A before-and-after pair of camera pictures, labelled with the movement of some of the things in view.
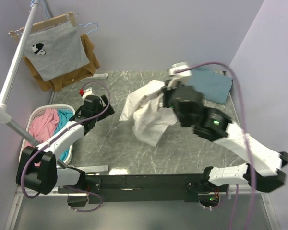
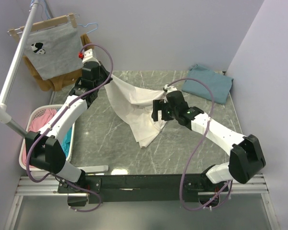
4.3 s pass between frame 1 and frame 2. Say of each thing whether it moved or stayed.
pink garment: stayed
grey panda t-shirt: stayed
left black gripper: moved
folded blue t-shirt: stayed
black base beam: stayed
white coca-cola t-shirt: moved
